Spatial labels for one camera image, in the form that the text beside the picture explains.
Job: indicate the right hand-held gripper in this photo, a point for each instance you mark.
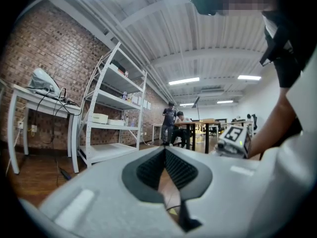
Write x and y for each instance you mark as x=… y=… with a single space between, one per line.
x=234 y=135

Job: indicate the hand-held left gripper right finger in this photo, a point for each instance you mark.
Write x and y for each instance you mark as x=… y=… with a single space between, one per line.
x=223 y=195

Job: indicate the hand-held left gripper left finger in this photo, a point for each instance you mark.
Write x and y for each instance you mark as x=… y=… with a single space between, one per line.
x=104 y=207

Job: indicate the person's right forearm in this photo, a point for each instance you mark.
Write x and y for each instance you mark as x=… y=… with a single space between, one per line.
x=275 y=125

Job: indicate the black office chair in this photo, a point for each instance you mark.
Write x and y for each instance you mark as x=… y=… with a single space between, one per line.
x=253 y=121

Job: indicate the ceiling light panel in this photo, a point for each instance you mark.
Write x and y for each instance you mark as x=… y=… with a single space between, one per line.
x=225 y=101
x=249 y=77
x=183 y=81

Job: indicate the wooden desk with black legs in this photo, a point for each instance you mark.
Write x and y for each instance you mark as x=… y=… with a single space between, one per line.
x=198 y=123

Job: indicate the black power strip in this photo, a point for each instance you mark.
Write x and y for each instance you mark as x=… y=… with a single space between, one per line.
x=65 y=173

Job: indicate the white shallow tray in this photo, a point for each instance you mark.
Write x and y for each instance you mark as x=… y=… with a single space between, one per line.
x=115 y=122

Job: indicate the white storage box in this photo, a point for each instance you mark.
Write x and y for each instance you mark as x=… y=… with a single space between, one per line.
x=100 y=118

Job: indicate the row of white boxes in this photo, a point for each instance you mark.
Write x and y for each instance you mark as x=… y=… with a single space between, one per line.
x=142 y=102

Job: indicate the white metal shelf rack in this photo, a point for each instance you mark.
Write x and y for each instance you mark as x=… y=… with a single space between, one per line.
x=114 y=103

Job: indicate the small plastic bottle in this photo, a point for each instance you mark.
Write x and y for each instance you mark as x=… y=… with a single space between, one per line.
x=124 y=95

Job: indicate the white side table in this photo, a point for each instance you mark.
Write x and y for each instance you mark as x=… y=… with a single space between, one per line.
x=37 y=100

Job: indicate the black and orange box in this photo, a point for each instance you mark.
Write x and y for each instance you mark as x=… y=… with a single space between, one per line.
x=118 y=67

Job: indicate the grey plastic-wrapped appliance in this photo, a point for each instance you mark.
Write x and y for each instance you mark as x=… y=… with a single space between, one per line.
x=43 y=82

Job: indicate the white wall socket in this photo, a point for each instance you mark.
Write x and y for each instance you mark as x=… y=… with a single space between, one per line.
x=20 y=125

